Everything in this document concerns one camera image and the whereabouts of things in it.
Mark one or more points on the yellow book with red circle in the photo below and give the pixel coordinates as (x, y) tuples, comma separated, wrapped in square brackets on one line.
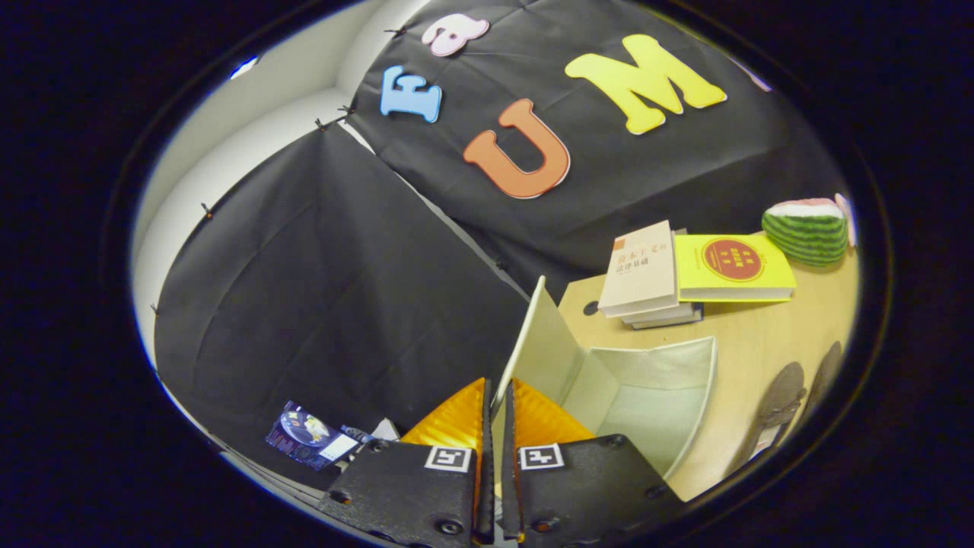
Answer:
[(730, 262)]

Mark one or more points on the watermelon slice plush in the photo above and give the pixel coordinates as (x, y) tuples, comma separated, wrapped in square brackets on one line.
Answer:
[(806, 236)]

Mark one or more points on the cream fabric storage box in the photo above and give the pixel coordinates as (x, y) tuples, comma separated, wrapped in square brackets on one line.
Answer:
[(639, 396)]

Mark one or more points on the brown fuzzy shoe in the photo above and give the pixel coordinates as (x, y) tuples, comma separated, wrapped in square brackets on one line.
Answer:
[(776, 403), (825, 373)]

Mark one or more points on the pink and green plush toy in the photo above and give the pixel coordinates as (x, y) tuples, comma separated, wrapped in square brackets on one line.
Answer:
[(846, 217)]

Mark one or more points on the blue printed packet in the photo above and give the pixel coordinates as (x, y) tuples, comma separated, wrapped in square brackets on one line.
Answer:
[(308, 435)]

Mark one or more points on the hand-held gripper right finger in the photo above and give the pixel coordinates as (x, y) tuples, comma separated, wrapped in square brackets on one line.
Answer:
[(508, 487)]

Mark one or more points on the beige book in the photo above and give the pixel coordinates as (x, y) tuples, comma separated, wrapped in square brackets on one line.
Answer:
[(643, 266)]

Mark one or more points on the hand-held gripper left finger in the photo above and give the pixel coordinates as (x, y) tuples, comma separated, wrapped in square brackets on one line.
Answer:
[(488, 487)]

